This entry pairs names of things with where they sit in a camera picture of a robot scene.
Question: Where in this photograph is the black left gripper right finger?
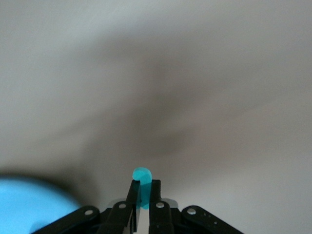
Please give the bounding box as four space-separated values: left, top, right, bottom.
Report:
148 179 244 234

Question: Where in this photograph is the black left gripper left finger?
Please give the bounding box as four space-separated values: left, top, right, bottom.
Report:
31 179 141 234

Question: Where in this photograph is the teal letter r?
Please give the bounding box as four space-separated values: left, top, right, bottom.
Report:
132 167 153 210

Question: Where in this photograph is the blue plate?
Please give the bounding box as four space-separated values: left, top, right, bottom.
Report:
0 177 82 234

